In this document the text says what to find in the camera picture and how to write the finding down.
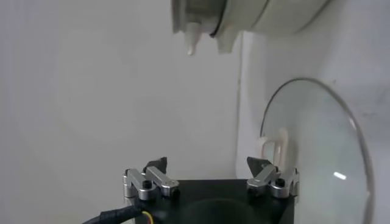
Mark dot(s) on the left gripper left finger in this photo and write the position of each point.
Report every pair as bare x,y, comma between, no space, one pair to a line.
158,179

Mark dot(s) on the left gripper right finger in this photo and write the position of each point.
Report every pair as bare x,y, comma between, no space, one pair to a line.
265,175

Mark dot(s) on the white electric cooker base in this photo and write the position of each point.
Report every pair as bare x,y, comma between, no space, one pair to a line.
274,15

